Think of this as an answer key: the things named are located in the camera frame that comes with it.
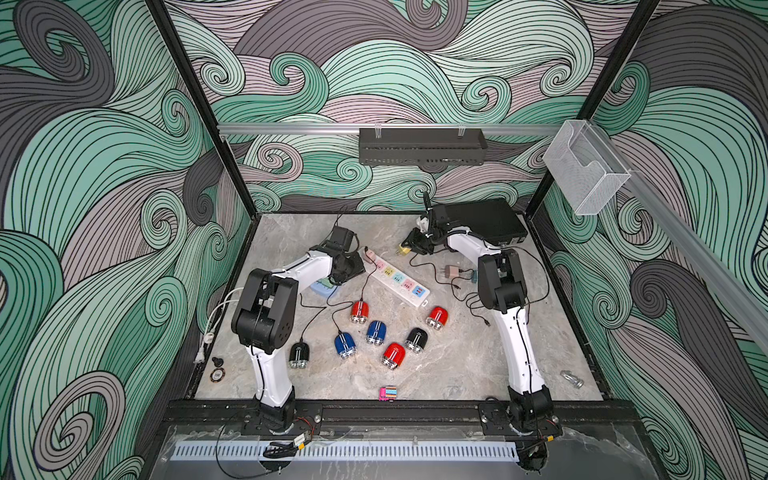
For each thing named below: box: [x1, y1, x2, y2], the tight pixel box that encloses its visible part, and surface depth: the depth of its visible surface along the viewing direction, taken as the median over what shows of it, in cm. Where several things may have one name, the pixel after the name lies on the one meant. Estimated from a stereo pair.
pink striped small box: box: [378, 386, 397, 401], surface depth 77 cm
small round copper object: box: [210, 367, 226, 383], surface depth 82 cm
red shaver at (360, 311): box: [351, 300, 370, 324], surface depth 92 cm
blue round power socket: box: [310, 281, 338, 298], surface depth 97 cm
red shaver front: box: [382, 342, 406, 370], surface depth 83 cm
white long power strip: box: [365, 255, 431, 308], surface depth 98 cm
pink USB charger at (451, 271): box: [444, 264, 460, 278], surface depth 102 cm
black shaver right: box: [405, 327, 428, 353], surface depth 85 cm
